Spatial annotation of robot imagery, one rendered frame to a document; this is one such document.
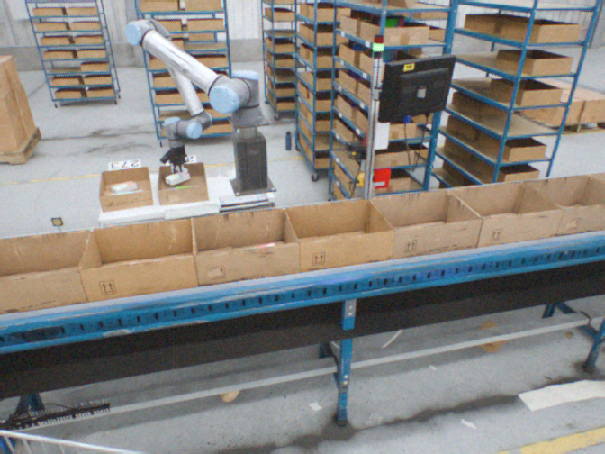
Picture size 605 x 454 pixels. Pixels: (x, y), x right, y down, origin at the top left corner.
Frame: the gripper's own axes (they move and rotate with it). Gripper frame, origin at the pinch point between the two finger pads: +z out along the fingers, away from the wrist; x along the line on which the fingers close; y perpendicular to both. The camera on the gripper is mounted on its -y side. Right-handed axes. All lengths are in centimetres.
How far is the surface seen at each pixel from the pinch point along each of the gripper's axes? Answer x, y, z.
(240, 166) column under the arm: -38.4, 20.2, -11.4
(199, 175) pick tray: 2.0, 17.7, 5.2
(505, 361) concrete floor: -196, 73, 82
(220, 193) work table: -27.9, 10.8, 6.4
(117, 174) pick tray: 30.2, -23.9, -0.9
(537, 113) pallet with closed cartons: -64, 530, 61
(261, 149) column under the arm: -45, 31, -20
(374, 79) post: -100, 63, -63
